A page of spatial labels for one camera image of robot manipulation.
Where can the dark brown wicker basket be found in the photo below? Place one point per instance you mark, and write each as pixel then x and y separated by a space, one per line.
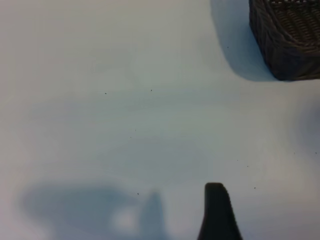
pixel 287 45

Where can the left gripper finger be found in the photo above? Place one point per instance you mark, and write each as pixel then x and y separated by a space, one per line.
pixel 217 215

